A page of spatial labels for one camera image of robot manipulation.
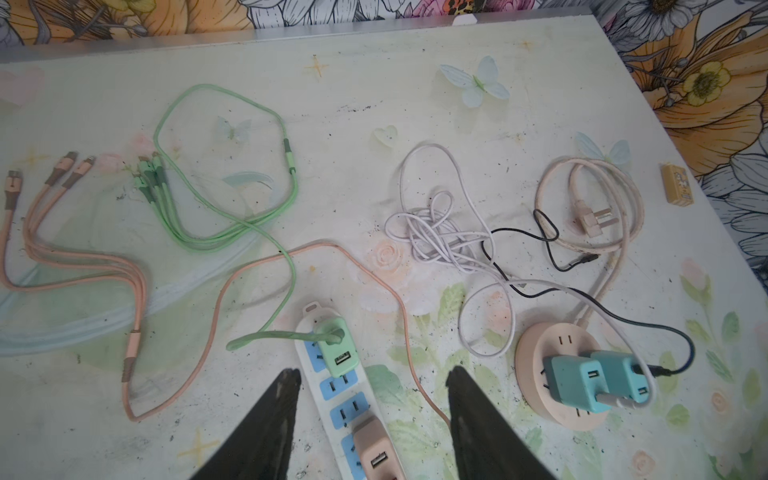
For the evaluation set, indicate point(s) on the teal plug adapter back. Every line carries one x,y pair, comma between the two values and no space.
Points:
623,375

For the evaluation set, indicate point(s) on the pink plug charger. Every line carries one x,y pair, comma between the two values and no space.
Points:
378,456

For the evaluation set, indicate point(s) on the round pink socket hub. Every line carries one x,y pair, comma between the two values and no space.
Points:
553,339

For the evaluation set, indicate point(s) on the small yellow tag card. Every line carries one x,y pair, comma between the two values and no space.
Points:
676,185

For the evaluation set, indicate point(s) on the teal plug adapter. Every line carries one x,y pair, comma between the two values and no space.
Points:
576,381
623,375

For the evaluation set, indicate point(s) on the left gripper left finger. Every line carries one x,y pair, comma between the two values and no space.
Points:
260,446

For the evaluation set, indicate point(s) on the green plug adapter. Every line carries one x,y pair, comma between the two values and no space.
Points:
337,346

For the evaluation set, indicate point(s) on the white blue power strip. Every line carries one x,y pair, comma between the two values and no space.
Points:
342,403

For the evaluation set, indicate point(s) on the pink three-pin plug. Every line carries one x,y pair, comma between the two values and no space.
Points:
593,222

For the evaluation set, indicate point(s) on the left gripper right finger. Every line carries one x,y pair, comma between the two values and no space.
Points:
485,445

